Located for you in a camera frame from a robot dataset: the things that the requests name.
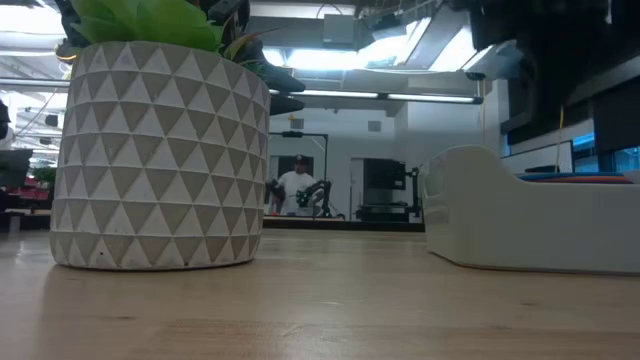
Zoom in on black gantry stand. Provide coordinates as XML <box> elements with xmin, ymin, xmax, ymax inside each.
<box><xmin>269</xmin><ymin>130</ymin><xmax>331</xmax><ymax>216</ymax></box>

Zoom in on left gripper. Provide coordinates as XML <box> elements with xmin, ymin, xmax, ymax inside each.
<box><xmin>207</xmin><ymin>0</ymin><xmax>307</xmax><ymax>117</ymax></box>

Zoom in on person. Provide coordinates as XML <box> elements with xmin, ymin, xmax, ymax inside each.
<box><xmin>267</xmin><ymin>153</ymin><xmax>321</xmax><ymax>216</ymax></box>

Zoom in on long ceiling light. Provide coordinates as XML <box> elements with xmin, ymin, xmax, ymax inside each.
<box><xmin>288</xmin><ymin>88</ymin><xmax>484</xmax><ymax>105</ymax></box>

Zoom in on black machine cabinet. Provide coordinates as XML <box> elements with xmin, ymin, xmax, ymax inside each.
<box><xmin>354</xmin><ymin>157</ymin><xmax>421</xmax><ymax>224</ymax></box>

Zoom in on black ceiling device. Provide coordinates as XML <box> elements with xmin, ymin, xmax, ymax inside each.
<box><xmin>53</xmin><ymin>39</ymin><xmax>77</xmax><ymax>64</ymax></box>

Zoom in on white board panel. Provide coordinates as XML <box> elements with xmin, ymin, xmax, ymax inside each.
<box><xmin>501</xmin><ymin>140</ymin><xmax>575</xmax><ymax>174</ymax></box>

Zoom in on small green background plant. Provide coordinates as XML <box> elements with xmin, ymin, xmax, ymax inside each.
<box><xmin>32</xmin><ymin>166</ymin><xmax>59</xmax><ymax>191</ymax></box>

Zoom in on pale grey plastic basket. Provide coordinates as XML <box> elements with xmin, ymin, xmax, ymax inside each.
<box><xmin>418</xmin><ymin>144</ymin><xmax>640</xmax><ymax>275</ymax></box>

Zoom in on grey ceiling duct box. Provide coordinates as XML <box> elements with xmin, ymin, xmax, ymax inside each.
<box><xmin>322</xmin><ymin>13</ymin><xmax>357</xmax><ymax>46</ymax></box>

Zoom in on artificial succulent in patterned pot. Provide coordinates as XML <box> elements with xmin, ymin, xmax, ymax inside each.
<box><xmin>48</xmin><ymin>0</ymin><xmax>281</xmax><ymax>271</ymax></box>

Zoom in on black monitor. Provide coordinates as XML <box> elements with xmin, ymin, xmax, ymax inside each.
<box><xmin>0</xmin><ymin>148</ymin><xmax>34</xmax><ymax>190</ymax></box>

